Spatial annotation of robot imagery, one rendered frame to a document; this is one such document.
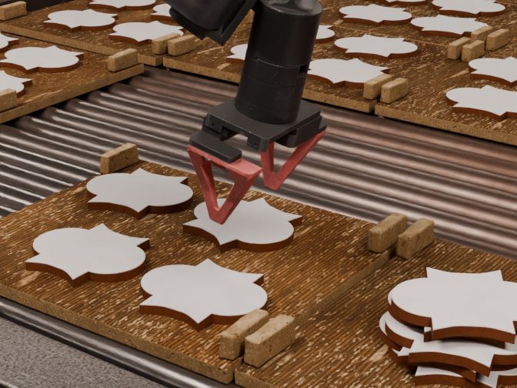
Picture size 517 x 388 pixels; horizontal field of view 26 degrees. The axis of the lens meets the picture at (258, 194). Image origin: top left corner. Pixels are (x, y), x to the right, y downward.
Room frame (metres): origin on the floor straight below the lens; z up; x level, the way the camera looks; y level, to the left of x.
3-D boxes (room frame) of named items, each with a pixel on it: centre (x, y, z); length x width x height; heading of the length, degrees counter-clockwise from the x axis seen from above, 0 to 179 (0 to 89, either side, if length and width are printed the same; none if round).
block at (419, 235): (1.10, -0.17, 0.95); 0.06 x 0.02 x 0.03; 144
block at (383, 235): (1.11, -0.14, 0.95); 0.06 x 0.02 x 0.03; 145
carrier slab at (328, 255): (1.11, 0.10, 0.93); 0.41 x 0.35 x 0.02; 55
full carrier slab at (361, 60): (1.86, -0.11, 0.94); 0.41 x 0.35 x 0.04; 53
